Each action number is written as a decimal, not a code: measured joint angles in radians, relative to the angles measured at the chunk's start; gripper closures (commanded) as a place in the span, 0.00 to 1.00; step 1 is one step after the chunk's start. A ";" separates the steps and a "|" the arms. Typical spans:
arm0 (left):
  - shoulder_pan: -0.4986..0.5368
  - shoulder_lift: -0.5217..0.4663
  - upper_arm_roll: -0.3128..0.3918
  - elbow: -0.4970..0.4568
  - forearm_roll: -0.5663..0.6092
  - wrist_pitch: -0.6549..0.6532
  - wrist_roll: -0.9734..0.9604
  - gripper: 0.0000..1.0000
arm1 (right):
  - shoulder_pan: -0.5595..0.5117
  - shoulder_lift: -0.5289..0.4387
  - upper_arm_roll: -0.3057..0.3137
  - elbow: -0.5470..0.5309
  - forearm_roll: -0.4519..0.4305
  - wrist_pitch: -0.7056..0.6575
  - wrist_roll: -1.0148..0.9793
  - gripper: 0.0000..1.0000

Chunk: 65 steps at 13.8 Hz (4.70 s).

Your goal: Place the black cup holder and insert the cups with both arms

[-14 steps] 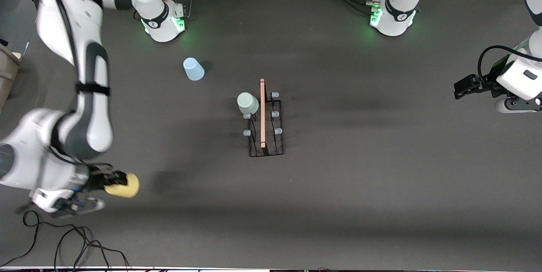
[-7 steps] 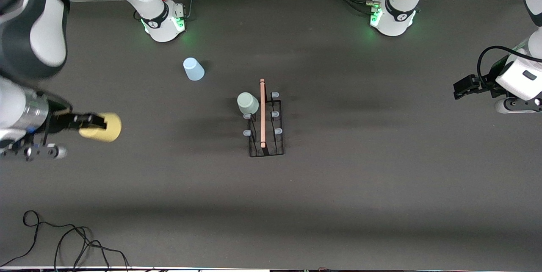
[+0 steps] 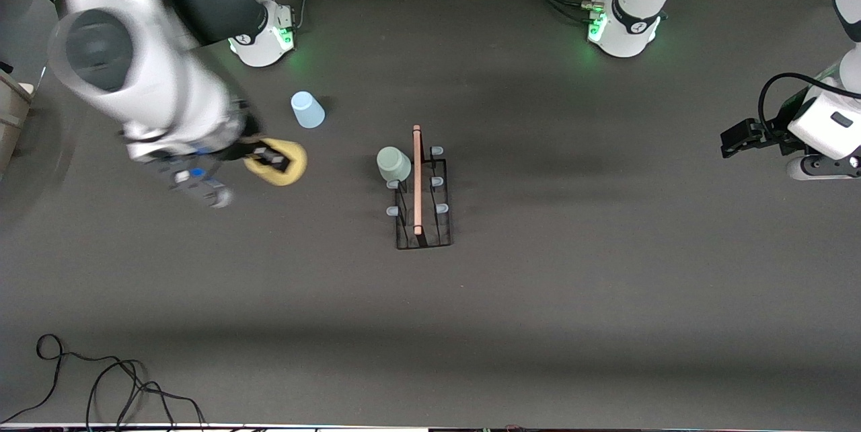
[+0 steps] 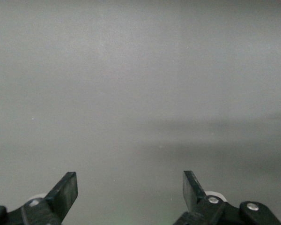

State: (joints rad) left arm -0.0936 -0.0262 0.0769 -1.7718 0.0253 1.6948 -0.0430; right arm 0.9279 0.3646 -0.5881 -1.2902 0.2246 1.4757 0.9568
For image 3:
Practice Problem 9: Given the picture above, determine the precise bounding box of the black wire cup holder rack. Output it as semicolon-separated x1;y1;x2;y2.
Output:
385;125;453;250

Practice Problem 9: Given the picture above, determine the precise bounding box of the pale green plastic cup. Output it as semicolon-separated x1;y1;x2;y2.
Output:
376;146;412;183

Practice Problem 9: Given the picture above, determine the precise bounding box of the yellow plastic cup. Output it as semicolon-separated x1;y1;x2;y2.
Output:
244;139;309;188

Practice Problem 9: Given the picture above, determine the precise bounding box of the black loose floor cable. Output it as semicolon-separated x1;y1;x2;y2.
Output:
0;334;207;430

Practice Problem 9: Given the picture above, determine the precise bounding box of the light blue plastic cup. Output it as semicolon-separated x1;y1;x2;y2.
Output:
291;91;326;129

